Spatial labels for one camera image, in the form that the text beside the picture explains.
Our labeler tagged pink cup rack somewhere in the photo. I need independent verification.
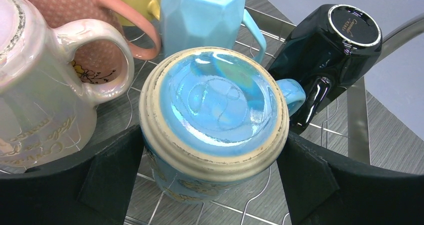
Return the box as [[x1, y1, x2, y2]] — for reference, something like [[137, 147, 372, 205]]
[[0, 0, 134, 169]]

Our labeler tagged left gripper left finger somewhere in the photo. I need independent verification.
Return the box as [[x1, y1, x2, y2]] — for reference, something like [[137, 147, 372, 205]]
[[0, 125, 144, 225]]

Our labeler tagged small salmon cup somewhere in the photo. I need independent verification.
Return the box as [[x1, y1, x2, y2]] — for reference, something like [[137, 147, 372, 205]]
[[8, 0, 163, 85]]

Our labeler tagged blue patterned mug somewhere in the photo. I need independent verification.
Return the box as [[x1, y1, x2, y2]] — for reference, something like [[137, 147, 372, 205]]
[[138, 46, 306, 203]]

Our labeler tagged light blue cup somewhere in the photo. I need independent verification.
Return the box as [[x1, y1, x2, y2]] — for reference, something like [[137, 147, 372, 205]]
[[159, 0, 267, 63]]

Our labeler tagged black glossy mug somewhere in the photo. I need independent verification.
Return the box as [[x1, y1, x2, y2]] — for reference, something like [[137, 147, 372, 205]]
[[268, 4, 383, 134]]

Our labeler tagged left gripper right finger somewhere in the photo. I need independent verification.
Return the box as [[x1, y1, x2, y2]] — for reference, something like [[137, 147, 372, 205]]
[[277, 132, 424, 225]]

